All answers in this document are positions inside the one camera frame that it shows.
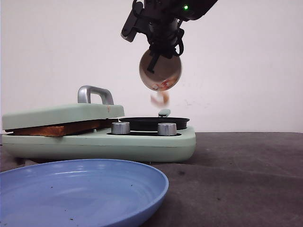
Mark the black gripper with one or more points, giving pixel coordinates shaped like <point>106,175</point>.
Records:
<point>165,39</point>

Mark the beige ribbed ceramic bowl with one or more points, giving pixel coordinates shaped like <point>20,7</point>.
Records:
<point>164,69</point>

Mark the pink cooked shrimp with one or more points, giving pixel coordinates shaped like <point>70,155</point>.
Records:
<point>165,85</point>
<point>160,99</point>

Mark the breakfast maker hinged lid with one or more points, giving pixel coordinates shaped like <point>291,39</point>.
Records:
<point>94,103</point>

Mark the white bread slice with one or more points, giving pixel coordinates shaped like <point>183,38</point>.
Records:
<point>85,126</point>
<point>48,131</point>

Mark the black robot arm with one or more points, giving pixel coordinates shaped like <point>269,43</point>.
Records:
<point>184,10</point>

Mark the mint green breakfast maker base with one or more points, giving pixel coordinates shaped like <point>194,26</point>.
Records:
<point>136,146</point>

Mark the black round frying pan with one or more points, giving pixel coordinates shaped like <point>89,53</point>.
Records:
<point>151,123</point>

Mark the right silver control knob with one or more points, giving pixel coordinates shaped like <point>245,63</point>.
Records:
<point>167,129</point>

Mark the silver control knob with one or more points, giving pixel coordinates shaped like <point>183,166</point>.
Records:
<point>120,128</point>
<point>167,129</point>

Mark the left silver control knob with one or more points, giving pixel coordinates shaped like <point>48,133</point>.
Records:
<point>120,128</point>

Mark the blue round plate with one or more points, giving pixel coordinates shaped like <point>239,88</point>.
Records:
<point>81,193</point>

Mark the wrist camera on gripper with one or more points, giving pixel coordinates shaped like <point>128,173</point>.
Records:
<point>129,29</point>

